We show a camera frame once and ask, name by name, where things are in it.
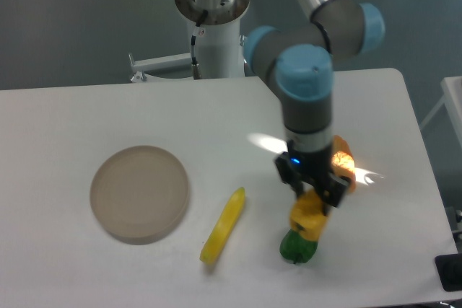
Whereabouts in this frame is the white side table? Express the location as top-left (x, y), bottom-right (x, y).
top-left (419, 76), bottom-right (461, 144)

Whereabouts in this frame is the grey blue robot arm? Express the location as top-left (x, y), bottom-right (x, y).
top-left (175, 0), bottom-right (385, 214)

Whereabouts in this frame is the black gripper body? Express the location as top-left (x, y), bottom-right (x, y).
top-left (274, 141), bottom-right (351, 208)

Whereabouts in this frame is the orange toy bread slice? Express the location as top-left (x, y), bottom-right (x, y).
top-left (331, 135), bottom-right (357, 193)

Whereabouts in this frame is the beige round plate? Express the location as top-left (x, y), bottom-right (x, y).
top-left (90, 146), bottom-right (190, 245)

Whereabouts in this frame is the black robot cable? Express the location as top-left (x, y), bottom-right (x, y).
top-left (190, 9), bottom-right (209, 80)

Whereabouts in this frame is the yellow toy bell pepper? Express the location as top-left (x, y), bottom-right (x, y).
top-left (289, 189), bottom-right (328, 242)

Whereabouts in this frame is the black device at edge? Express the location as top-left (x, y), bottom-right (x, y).
top-left (435, 253), bottom-right (461, 292)

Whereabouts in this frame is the green toy bell pepper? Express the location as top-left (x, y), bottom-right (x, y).
top-left (279, 229), bottom-right (318, 264)

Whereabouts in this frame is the yellow toy corn cob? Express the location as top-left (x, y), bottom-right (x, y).
top-left (199, 187), bottom-right (246, 265)

